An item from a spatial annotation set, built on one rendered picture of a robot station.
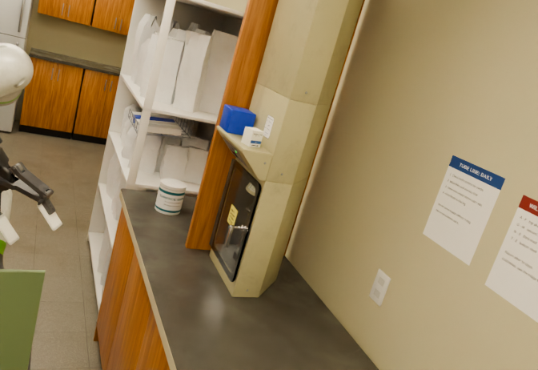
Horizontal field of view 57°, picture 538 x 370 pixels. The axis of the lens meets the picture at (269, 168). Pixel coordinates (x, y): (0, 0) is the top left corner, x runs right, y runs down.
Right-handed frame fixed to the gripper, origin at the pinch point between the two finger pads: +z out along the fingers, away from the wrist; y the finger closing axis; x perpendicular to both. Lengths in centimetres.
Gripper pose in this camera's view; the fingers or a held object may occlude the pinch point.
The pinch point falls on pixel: (33, 231)
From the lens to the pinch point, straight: 126.4
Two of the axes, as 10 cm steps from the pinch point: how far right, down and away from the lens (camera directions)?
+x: -2.2, 4.0, -8.9
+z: 4.0, 8.7, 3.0
